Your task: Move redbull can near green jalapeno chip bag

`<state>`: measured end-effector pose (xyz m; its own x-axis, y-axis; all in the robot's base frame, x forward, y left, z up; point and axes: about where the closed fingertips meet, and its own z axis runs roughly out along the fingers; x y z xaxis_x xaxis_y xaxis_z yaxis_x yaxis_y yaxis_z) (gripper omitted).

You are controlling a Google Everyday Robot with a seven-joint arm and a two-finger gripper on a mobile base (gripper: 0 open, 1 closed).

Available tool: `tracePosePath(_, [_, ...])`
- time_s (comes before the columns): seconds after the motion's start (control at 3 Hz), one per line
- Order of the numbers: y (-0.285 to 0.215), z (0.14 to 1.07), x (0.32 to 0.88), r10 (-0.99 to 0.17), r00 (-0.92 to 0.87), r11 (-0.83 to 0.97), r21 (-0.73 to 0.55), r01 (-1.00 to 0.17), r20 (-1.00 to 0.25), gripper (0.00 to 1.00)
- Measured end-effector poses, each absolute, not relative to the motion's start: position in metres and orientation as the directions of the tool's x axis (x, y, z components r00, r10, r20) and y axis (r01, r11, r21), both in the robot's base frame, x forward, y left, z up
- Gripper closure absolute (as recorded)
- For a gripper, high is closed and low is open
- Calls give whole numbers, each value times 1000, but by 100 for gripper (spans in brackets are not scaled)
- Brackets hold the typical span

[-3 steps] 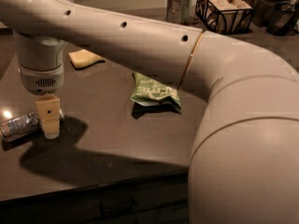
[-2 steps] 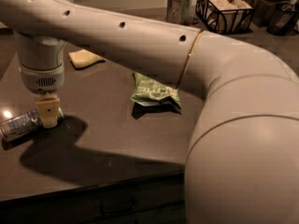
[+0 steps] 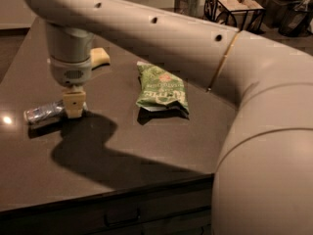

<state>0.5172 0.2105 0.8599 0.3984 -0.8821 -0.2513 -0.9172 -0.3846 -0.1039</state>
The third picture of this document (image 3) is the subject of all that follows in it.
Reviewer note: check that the yellow sponge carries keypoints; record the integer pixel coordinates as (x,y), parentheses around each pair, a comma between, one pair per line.
(99,57)

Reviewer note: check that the silver blue redbull can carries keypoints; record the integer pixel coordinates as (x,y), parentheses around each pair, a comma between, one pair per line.
(45,112)

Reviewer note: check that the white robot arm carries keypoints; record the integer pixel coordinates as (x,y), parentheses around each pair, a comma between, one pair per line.
(263,182)

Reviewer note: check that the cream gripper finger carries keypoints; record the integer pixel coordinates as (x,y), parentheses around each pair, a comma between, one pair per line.
(74,99)

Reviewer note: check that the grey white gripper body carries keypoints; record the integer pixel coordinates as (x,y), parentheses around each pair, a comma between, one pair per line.
(70,72)

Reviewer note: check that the metal utensil cup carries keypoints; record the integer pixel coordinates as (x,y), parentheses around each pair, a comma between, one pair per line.
(187,7)

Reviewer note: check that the dark container with nuts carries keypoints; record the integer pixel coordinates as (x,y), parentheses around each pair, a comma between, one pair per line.
(290,17)

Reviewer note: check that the black wire napkin basket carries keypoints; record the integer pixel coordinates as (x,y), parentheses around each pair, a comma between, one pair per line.
(243,14)

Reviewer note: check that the green jalapeno chip bag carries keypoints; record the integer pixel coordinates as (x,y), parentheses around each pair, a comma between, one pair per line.
(161,90)

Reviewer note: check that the black drawer handle left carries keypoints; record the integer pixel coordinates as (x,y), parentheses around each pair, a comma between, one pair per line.
(121,217)

